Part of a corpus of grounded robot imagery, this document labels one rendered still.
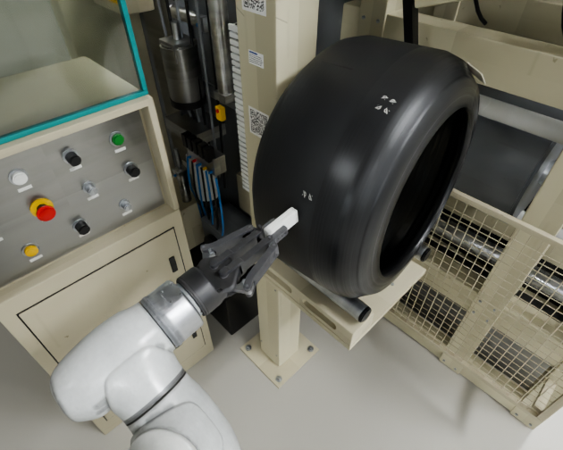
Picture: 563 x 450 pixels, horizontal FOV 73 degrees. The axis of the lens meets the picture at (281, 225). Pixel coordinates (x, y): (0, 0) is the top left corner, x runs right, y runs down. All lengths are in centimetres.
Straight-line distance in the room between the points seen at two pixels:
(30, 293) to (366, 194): 90
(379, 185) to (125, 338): 44
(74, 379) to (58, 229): 64
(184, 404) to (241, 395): 127
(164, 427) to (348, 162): 46
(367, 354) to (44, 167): 153
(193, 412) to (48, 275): 72
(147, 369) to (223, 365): 135
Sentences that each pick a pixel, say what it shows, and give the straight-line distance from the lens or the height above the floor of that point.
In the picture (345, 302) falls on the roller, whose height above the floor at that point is 92.
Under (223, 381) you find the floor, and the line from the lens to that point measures 188.
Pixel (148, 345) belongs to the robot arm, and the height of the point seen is 122.
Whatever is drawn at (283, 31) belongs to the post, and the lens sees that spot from 87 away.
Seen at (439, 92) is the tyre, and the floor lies 142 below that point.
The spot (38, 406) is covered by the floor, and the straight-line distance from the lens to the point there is 209.
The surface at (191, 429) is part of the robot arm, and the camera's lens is 57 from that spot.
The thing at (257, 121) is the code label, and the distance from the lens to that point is 99.
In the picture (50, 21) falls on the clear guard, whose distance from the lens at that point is 97.
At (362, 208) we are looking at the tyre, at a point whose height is 128.
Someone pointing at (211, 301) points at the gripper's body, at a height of 121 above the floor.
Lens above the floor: 170
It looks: 44 degrees down
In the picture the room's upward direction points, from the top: straight up
